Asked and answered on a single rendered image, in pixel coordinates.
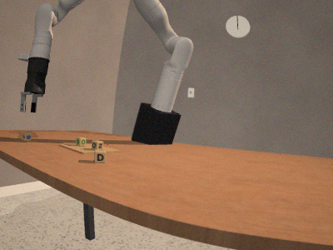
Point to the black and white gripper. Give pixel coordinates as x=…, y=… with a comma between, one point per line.
x=36, y=74

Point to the tan letter block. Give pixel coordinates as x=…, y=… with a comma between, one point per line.
x=81, y=141
x=100, y=156
x=97, y=145
x=26, y=136

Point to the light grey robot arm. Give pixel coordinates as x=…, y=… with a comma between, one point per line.
x=48, y=16

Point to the tan flat mat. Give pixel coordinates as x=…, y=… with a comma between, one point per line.
x=86, y=149

